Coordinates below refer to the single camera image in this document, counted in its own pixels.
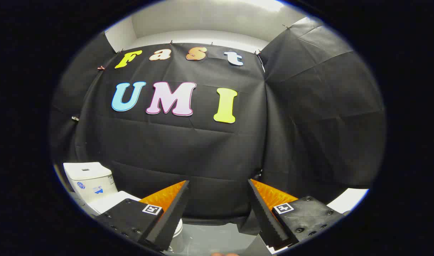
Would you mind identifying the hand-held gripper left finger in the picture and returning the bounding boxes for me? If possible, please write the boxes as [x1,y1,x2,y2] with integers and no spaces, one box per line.
[96,180,191,252]

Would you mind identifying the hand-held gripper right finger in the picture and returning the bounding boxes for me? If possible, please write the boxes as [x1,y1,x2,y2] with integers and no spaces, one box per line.
[248,179,345,251]

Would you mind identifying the white ceramic toilet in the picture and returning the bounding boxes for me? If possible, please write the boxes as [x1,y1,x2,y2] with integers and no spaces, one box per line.
[63,162,184,254]

